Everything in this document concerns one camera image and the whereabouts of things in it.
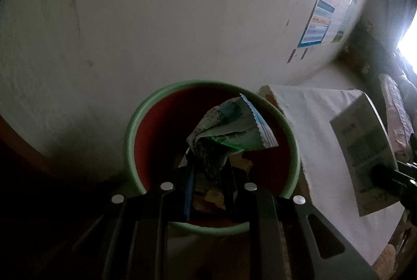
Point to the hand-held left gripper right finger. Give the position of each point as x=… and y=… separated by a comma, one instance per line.
x=228, y=192

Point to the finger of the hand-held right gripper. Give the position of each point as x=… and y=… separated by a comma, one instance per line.
x=391, y=179

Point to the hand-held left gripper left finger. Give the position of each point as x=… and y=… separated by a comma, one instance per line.
x=189, y=198

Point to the pale green carton box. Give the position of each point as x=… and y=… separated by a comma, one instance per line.
x=361, y=143

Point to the floral print paper wrapper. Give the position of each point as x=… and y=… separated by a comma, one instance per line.
x=234, y=133

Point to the green bucket with red inside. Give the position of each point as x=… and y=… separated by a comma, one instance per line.
x=156, y=136

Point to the tan paper scrap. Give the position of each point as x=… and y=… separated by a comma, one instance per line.
x=211, y=198

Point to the white patterned blanket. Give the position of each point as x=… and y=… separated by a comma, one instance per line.
x=395, y=110

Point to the tan woven cushion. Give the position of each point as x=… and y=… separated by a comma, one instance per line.
x=386, y=255

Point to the white table cloth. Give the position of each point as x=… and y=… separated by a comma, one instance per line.
x=312, y=123

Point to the bright window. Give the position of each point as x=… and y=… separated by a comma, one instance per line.
x=409, y=39

